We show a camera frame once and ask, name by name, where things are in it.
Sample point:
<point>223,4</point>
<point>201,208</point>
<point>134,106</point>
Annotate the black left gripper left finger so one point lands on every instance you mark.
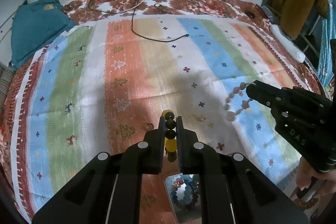
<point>146,157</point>

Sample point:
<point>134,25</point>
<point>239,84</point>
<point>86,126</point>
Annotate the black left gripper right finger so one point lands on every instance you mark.
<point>194,157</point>

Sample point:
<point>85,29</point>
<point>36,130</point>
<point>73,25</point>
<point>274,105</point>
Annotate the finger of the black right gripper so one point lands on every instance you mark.
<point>270,102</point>
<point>261,89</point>

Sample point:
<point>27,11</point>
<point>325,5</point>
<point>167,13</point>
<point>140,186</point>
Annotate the small black round object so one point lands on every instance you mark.
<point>249,14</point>

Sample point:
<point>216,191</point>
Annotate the striped colourful mat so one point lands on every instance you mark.
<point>157,82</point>

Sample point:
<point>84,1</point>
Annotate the striped grey pillow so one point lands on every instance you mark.
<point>7,75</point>

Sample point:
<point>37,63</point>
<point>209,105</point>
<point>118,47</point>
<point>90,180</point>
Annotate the teal cushion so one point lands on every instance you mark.
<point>34,26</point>

